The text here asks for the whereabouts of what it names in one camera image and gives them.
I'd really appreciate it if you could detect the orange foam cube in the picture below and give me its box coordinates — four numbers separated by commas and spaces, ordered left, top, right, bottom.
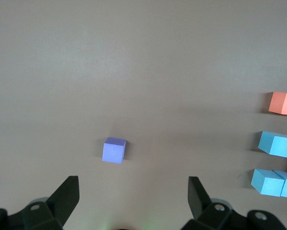
268, 92, 287, 117

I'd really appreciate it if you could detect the steel blue foam cube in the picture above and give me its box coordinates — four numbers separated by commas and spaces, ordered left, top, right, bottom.
251, 168, 286, 197

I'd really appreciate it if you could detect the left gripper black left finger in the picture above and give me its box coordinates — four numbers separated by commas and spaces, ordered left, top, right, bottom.
8, 175, 80, 230

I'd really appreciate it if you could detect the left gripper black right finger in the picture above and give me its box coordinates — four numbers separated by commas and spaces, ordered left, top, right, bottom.
181, 176, 246, 230

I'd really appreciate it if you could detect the purple foam cube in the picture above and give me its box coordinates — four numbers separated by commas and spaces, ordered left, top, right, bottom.
102, 137, 127, 165

